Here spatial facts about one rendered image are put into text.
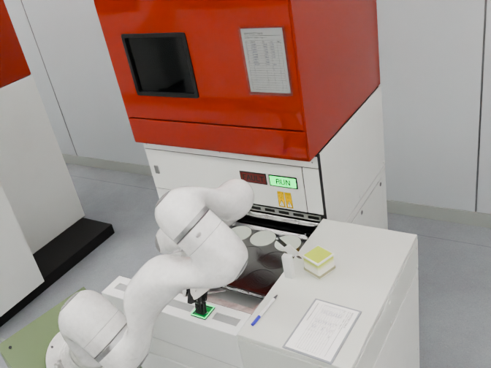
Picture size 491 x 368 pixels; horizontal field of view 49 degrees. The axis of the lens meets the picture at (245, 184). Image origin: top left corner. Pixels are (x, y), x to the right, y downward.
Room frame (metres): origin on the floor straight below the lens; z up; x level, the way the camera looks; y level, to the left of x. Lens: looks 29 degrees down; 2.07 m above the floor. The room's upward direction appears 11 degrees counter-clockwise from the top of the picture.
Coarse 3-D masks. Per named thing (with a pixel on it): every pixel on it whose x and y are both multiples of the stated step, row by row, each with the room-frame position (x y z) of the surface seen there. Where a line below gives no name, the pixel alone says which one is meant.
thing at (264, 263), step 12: (252, 228) 1.77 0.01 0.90; (264, 228) 1.75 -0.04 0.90; (252, 252) 1.61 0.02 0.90; (264, 252) 1.60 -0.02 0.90; (276, 252) 1.58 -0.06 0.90; (252, 264) 1.54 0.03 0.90; (264, 264) 1.52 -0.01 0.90; (276, 264) 1.51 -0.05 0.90; (240, 276) 1.49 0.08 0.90; (252, 276) 1.47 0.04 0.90; (264, 276) 1.46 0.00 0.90; (276, 276) 1.45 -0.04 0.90; (240, 288) 1.42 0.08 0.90; (252, 288) 1.41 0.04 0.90; (264, 288) 1.39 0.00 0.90
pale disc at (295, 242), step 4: (284, 236) 1.67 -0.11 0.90; (288, 236) 1.67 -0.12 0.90; (292, 236) 1.66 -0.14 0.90; (284, 240) 1.64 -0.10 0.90; (288, 240) 1.64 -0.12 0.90; (292, 240) 1.63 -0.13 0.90; (296, 240) 1.63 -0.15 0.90; (300, 240) 1.63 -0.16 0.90; (276, 244) 1.63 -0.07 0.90; (288, 244) 1.62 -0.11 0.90; (292, 244) 1.61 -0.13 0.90; (296, 244) 1.61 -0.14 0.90; (276, 248) 1.60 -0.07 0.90; (280, 248) 1.60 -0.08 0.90; (296, 248) 1.58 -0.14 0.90
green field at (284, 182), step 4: (272, 176) 1.76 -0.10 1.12; (272, 180) 1.76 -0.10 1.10; (276, 180) 1.75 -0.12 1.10; (280, 180) 1.74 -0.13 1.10; (284, 180) 1.73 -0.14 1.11; (288, 180) 1.72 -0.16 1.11; (292, 180) 1.71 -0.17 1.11; (272, 184) 1.76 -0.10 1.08; (276, 184) 1.75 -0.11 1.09; (280, 184) 1.74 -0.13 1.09; (284, 184) 1.73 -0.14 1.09; (288, 184) 1.72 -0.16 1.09; (292, 184) 1.71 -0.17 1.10
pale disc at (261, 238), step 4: (256, 232) 1.73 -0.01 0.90; (260, 232) 1.73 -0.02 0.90; (264, 232) 1.72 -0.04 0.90; (268, 232) 1.72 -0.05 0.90; (272, 232) 1.71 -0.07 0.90; (252, 236) 1.71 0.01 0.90; (256, 236) 1.71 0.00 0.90; (260, 236) 1.70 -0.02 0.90; (264, 236) 1.70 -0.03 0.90; (268, 236) 1.69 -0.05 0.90; (272, 236) 1.69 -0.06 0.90; (252, 240) 1.68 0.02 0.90; (256, 240) 1.68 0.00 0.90; (260, 240) 1.67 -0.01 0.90; (264, 240) 1.67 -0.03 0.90; (268, 240) 1.66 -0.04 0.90; (272, 240) 1.66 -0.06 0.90; (256, 244) 1.66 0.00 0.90; (260, 244) 1.65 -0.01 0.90; (264, 244) 1.65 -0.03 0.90; (268, 244) 1.64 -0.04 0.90
